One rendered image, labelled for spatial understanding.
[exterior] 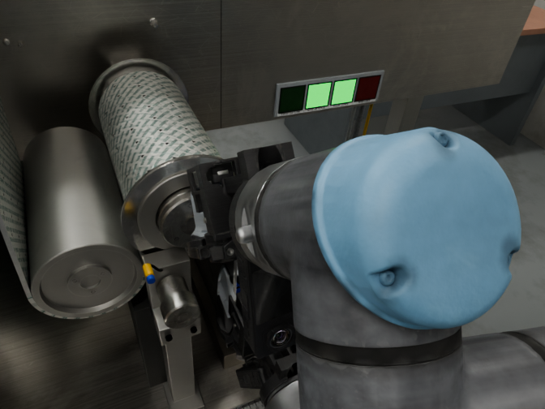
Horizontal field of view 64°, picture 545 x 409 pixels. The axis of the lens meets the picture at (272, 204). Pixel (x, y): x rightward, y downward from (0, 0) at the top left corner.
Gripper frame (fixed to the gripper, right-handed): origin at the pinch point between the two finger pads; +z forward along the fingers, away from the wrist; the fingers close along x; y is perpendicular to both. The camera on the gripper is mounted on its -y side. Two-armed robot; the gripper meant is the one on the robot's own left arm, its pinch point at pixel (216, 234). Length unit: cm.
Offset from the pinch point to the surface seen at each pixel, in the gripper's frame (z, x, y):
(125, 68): 18.0, 3.4, 24.2
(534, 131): 179, -289, -3
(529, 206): 140, -223, -45
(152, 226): 2.5, 6.3, 2.5
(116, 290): 9.8, 11.3, -4.5
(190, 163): -1.9, 1.6, 8.1
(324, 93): 31, -35, 19
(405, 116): 57, -76, 14
